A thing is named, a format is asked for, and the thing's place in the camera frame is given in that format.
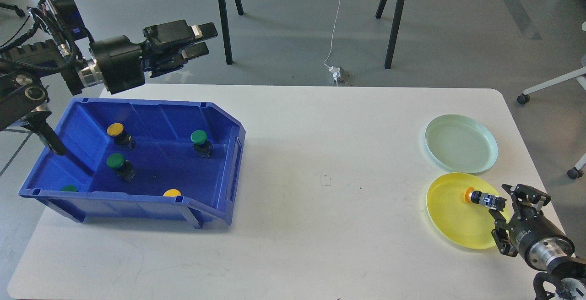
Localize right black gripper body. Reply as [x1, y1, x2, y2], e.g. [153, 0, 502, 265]
[496, 204, 575, 271]

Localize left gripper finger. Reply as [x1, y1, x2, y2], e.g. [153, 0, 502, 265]
[190, 22, 218, 41]
[181, 43, 209, 60]

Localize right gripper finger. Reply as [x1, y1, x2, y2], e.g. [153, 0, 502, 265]
[501, 184, 551, 209]
[489, 209, 511, 245]

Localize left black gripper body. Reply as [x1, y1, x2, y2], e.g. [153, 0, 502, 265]
[89, 21, 193, 94]

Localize yellow push button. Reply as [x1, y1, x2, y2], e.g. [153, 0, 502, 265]
[463, 187, 506, 212]

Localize green button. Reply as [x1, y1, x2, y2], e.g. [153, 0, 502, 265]
[106, 153, 136, 182]
[60, 185, 78, 193]
[190, 130, 213, 159]

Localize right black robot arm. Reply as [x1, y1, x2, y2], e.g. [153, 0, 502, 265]
[489, 184, 586, 300]

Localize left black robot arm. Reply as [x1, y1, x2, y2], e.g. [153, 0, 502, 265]
[1, 0, 218, 155]

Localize yellow plate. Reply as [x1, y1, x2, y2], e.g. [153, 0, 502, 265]
[426, 172, 503, 250]

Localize yellow button back left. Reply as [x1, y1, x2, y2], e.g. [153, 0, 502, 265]
[106, 122, 136, 150]

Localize pale green plate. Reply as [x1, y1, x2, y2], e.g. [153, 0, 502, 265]
[423, 114, 499, 174]

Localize yellow button front edge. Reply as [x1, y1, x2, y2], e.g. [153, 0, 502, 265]
[163, 189, 182, 197]

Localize white office chair base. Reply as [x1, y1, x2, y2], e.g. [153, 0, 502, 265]
[517, 55, 586, 180]

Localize left black tripod legs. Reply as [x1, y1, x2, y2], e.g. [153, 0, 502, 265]
[217, 0, 244, 65]

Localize black tripod legs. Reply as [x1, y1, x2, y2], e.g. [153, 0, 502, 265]
[217, 0, 244, 65]
[375, 0, 405, 70]

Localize blue plastic bin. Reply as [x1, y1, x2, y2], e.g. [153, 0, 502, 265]
[18, 98, 245, 229]

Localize grey floor power adapter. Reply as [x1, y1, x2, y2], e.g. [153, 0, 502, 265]
[328, 66, 353, 87]

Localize right black tripod legs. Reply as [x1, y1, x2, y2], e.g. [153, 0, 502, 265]
[375, 0, 405, 70]

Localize white floor cable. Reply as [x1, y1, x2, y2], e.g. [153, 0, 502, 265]
[323, 0, 347, 70]

